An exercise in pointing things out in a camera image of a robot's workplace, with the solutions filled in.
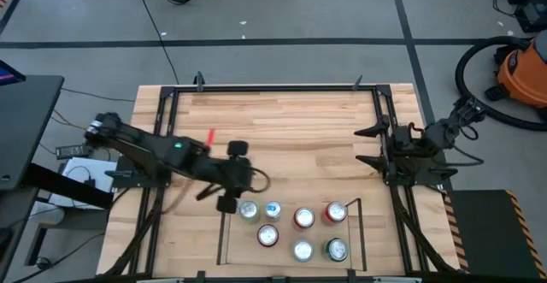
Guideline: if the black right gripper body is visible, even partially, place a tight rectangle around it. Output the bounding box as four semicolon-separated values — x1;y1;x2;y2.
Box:
386;124;422;171

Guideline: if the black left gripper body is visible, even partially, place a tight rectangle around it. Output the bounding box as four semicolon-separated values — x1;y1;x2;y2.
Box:
204;156;255;196

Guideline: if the light green beverage can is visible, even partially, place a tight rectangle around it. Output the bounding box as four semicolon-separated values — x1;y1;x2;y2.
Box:
238;199;262;224

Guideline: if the blue silver Red Bull can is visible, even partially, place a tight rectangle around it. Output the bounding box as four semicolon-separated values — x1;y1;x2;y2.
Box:
264;200;283;222

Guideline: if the red Coca-Cola can black script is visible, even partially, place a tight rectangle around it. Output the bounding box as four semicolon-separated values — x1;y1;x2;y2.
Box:
256;223;280;249

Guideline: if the orange Fanta can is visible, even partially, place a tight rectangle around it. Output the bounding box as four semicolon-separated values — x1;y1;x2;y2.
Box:
324;200;349;225

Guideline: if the red soda can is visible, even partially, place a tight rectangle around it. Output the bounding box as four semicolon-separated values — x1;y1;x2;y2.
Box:
292;206;316;232
292;239;315;263

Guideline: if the dark green soda can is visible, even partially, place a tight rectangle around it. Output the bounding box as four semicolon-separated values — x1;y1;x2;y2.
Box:
324;237;350;262

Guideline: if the orange shop vacuum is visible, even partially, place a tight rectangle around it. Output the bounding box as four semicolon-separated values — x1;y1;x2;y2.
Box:
454;34;547;133
485;30;547;121

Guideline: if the white paper sheet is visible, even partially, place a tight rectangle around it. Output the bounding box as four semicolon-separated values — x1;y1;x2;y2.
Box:
48;156;120;210

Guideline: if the black desk support bar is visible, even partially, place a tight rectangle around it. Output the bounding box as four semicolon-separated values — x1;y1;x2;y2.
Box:
23;162;115;210

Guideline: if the black power brick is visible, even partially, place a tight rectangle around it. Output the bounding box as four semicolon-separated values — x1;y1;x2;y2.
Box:
55;144;93;160

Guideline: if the black equipment case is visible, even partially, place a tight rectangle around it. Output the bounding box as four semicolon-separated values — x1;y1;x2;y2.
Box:
500;0;547;34

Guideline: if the black desk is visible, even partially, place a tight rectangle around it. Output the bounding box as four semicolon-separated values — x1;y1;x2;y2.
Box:
0;74;66;191

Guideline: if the lit laptop screen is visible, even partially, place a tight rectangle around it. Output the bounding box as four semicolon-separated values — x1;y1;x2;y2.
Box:
0;59;26;87

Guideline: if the black metal shelf frame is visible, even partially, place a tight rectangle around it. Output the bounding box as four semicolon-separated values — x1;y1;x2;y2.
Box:
215;211;231;268
344;197;369;273

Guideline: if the black aluminium table frame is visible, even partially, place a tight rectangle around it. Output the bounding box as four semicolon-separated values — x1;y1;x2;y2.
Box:
96;71;471;283

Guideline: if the long black floor cable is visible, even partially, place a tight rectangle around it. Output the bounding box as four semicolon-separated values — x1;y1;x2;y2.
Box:
131;0;180;85

